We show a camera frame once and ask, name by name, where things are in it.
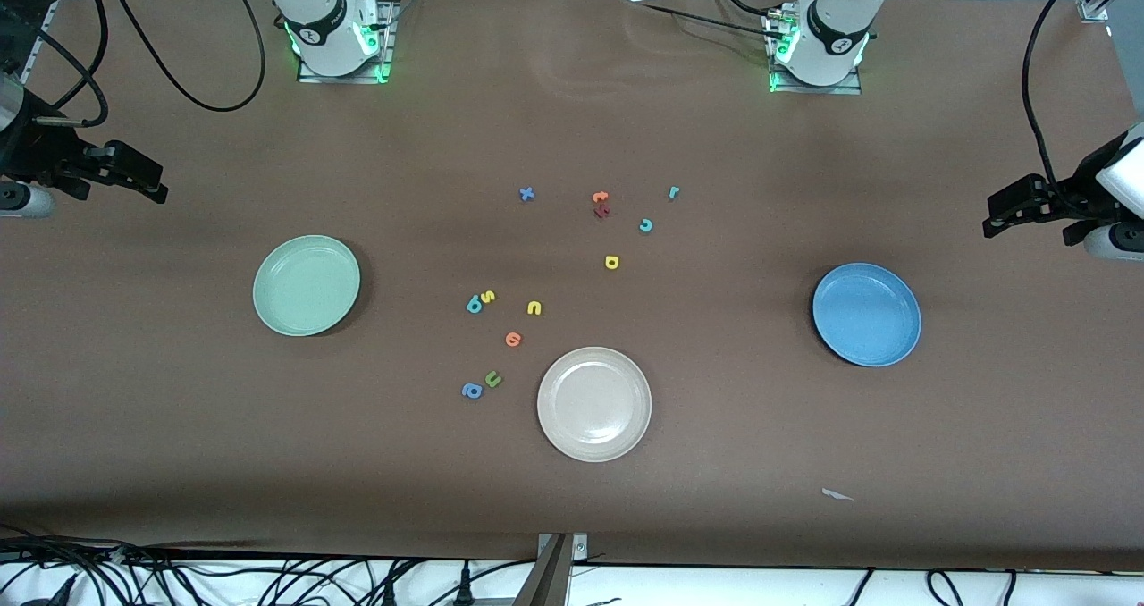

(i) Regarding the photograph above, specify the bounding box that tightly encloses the blue plate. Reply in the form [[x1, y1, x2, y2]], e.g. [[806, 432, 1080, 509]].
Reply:
[[812, 263, 922, 367]]

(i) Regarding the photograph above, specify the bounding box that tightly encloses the light green plate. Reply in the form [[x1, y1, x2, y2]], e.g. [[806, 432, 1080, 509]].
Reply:
[[253, 235, 362, 337]]

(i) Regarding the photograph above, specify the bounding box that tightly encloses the brown table cover sheet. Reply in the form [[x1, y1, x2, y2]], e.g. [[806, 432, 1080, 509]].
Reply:
[[0, 0, 1144, 573]]

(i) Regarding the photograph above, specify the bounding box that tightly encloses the beige plate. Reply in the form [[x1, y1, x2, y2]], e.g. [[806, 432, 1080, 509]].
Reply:
[[537, 347, 652, 462]]

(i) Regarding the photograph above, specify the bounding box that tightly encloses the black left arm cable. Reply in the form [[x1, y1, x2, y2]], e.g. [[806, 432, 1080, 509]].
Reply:
[[1022, 0, 1100, 187]]

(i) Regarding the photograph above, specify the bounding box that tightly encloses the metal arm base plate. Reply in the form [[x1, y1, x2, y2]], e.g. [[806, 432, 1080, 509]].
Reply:
[[769, 12, 863, 96], [298, 0, 394, 84]]

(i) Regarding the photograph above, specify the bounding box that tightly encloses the black cable on table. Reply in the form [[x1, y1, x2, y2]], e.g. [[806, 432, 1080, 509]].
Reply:
[[626, 0, 792, 37]]

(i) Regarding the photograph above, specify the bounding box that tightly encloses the grey metal table bracket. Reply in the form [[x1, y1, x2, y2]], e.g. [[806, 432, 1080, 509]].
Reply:
[[514, 533, 589, 606]]

